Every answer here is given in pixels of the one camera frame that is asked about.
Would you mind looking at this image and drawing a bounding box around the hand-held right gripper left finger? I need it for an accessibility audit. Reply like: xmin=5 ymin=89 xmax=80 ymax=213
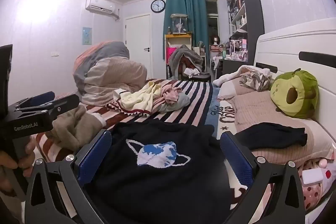
xmin=25 ymin=130 xmax=112 ymax=224

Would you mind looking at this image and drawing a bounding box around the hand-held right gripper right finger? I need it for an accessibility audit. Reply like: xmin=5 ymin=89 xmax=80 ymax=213
xmin=219 ymin=132 xmax=306 ymax=224

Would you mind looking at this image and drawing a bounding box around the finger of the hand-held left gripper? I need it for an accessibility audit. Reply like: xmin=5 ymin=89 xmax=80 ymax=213
xmin=14 ymin=94 xmax=80 ymax=121
xmin=8 ymin=91 xmax=55 ymax=109

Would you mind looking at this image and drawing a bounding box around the navy planet print sweater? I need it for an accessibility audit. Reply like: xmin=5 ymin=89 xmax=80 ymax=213
xmin=84 ymin=119 xmax=252 ymax=224

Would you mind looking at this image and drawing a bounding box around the grey clothes pile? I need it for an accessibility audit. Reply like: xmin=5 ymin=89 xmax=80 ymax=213
xmin=168 ymin=45 xmax=204 ymax=75

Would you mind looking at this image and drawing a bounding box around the person's left hand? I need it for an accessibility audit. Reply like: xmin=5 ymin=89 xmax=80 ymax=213
xmin=0 ymin=136 xmax=36 ymax=195

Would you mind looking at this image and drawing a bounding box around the beige fleece garment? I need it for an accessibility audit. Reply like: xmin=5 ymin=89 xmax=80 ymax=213
xmin=49 ymin=105 xmax=104 ymax=152

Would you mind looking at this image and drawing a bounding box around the black garment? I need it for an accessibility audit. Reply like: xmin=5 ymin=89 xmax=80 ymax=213
xmin=234 ymin=123 xmax=307 ymax=151

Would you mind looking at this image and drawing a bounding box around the red zigzag trimmed garment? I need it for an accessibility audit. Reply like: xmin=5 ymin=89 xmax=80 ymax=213
xmin=106 ymin=99 xmax=151 ymax=117

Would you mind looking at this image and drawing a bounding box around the pink quilted pillow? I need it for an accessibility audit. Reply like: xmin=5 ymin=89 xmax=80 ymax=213
xmin=218 ymin=72 xmax=334 ymax=161

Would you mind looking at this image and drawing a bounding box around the pink grey folded duvet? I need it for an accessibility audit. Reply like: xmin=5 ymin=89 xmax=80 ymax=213
xmin=73 ymin=41 xmax=147 ymax=106

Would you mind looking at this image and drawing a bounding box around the pink navy striped blanket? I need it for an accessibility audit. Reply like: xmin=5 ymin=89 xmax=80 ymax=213
xmin=30 ymin=79 xmax=252 ymax=203

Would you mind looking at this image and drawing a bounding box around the cream garment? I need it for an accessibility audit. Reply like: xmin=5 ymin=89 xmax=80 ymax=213
xmin=113 ymin=81 xmax=164 ymax=117

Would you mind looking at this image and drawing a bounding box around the grey leaf patterned cloth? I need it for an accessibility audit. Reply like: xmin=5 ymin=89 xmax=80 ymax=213
xmin=240 ymin=73 xmax=273 ymax=92

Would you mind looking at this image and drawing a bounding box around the grey garment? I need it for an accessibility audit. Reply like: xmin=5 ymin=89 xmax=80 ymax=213
xmin=157 ymin=93 xmax=190 ymax=113

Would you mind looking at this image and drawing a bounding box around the white fleece blanket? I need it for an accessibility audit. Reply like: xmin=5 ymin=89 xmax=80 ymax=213
xmin=213 ymin=66 xmax=272 ymax=87

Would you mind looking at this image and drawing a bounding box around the pink polka dot cloth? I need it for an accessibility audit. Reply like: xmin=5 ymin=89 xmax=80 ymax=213
xmin=299 ymin=158 xmax=336 ymax=211

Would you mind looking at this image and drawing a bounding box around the dark chair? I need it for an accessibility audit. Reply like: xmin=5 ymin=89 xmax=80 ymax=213
xmin=188 ymin=73 xmax=212 ymax=83

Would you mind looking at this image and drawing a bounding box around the dark desk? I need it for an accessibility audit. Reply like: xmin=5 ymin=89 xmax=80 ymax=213
xmin=218 ymin=57 xmax=254 ymax=76

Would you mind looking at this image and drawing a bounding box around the pink garment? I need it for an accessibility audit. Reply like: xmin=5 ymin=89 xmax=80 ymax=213
xmin=154 ymin=84 xmax=184 ymax=106

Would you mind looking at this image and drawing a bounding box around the green avocado plush toy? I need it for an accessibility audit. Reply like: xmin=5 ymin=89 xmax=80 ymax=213
xmin=270 ymin=68 xmax=319 ymax=119

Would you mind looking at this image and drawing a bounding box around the white door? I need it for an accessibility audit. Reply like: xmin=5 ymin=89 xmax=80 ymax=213
xmin=125 ymin=13 xmax=153 ymax=80

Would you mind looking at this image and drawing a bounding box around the white air conditioner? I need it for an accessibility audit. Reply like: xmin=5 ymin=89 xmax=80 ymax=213
xmin=85 ymin=0 xmax=120 ymax=20

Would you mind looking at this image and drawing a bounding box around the white headboard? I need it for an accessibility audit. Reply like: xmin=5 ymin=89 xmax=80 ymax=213
xmin=253 ymin=18 xmax=336 ymax=144

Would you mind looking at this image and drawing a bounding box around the yellow storage rack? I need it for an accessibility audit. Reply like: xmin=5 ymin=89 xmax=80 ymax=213
xmin=164 ymin=33 xmax=193 ymax=80

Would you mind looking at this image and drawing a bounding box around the clear display case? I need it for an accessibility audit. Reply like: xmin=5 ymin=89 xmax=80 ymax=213
xmin=170 ymin=13 xmax=189 ymax=35

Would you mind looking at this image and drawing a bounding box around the dark shelf unit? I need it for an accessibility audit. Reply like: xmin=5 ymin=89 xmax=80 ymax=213
xmin=226 ymin=0 xmax=265 ymax=67

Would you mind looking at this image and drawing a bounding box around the teal curtain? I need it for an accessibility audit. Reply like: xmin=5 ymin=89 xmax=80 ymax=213
xmin=163 ymin=0 xmax=208 ymax=62

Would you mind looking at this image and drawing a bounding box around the small blue wall poster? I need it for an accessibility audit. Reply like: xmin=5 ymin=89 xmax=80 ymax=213
xmin=82 ymin=27 xmax=92 ymax=45

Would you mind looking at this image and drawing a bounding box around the round black wall clock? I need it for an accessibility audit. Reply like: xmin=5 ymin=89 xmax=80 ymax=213
xmin=151 ymin=0 xmax=166 ymax=13

